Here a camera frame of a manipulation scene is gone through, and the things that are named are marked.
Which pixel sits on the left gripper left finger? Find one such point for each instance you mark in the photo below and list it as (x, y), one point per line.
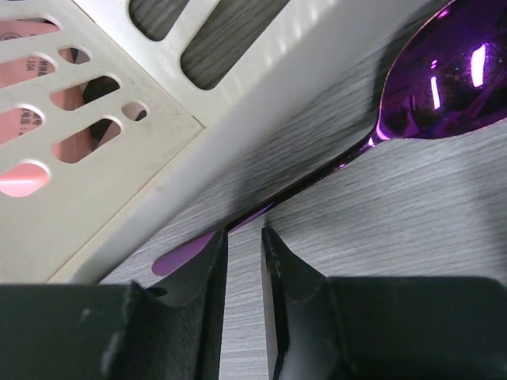
(173, 329)

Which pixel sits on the white file organizer rack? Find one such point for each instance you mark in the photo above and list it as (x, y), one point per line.
(126, 141)

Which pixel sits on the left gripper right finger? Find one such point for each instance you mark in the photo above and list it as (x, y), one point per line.
(317, 326)

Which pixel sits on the purple metallic spoon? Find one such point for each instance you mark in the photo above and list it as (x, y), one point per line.
(448, 80)

